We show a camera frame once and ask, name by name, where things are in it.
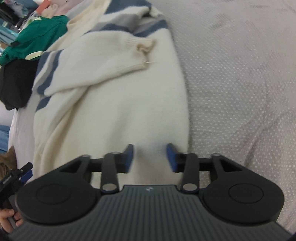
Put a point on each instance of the person's left hand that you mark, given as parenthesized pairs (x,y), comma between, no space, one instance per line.
(5,220)

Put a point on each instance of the cream striped knit sweater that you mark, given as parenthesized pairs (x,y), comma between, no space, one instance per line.
(115,97)

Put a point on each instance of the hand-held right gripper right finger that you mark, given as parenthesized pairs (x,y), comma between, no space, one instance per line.
(171,157)

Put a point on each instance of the pink plush toy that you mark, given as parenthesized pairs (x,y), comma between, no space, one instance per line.
(66,5)

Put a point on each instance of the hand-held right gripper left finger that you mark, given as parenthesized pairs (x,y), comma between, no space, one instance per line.
(129,157)

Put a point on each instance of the brown garment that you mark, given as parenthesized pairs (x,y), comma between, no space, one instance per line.
(7,162)

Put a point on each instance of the black garment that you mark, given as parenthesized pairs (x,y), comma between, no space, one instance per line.
(16,83)

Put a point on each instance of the green garment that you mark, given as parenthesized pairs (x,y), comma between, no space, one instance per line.
(39,37)

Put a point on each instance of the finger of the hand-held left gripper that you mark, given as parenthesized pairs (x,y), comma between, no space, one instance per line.
(27,175)
(24,168)

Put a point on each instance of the pink box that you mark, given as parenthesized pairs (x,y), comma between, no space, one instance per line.
(42,5)

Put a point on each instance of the white plush toy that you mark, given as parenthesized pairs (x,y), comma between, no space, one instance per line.
(51,9)

